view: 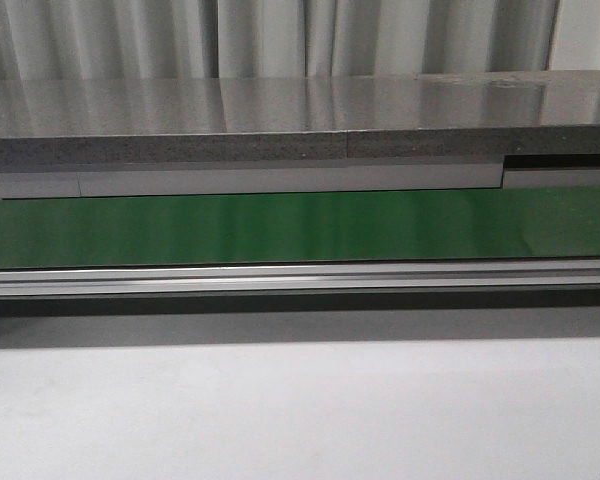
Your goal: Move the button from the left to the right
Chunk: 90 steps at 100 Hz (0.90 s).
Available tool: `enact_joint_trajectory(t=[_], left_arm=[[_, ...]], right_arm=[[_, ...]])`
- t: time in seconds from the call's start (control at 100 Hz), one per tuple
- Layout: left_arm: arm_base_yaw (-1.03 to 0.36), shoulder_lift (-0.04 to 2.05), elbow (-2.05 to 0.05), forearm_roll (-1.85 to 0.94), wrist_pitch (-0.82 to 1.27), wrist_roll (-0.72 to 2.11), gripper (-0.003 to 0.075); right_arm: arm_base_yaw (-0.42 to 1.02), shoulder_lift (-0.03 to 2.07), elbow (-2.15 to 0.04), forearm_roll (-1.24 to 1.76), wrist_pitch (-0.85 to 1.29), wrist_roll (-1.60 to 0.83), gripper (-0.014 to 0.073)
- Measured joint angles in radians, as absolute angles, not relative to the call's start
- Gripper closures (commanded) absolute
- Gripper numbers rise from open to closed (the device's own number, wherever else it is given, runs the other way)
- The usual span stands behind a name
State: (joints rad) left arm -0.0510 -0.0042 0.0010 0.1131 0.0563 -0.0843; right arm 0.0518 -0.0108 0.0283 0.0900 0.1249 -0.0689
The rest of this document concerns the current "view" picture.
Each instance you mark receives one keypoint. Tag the grey cabinet panel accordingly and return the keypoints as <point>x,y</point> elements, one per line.
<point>277,176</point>

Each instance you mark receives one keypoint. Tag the grey speckled stone counter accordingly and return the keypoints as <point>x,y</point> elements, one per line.
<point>108,123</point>

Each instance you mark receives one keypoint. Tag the green conveyor belt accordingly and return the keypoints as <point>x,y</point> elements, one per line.
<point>300,227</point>

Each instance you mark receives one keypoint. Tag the white pleated curtain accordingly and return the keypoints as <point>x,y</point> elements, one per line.
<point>234,39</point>

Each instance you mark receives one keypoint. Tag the aluminium conveyor side rail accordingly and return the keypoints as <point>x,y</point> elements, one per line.
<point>299,277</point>

